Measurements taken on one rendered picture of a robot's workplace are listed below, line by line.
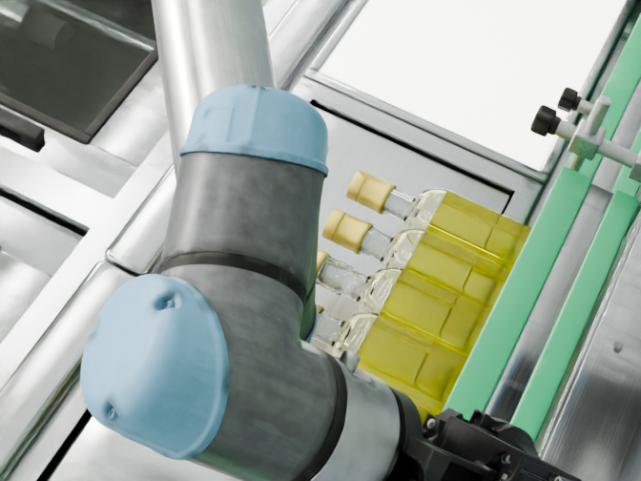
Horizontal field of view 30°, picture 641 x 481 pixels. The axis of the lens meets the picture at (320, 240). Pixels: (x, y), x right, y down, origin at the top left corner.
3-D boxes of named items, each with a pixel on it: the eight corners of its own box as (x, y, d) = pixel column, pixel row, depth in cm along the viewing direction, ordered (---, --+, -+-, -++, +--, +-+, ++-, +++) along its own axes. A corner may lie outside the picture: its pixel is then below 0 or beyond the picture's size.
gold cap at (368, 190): (393, 198, 131) (357, 181, 132) (398, 178, 128) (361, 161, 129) (380, 220, 129) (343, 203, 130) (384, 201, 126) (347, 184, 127)
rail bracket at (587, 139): (624, 222, 125) (514, 173, 127) (680, 118, 111) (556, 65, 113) (614, 243, 123) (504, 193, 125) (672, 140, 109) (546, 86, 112)
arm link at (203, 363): (187, 233, 53) (150, 415, 50) (361, 320, 60) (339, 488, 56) (91, 273, 59) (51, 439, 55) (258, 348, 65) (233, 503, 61)
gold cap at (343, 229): (370, 238, 128) (334, 219, 129) (375, 218, 125) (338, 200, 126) (356, 261, 126) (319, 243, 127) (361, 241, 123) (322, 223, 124)
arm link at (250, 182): (200, 170, 71) (165, 342, 66) (185, 61, 61) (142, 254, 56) (332, 187, 71) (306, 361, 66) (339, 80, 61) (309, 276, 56)
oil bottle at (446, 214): (595, 289, 128) (415, 206, 132) (611, 261, 124) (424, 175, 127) (578, 329, 125) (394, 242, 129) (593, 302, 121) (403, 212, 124)
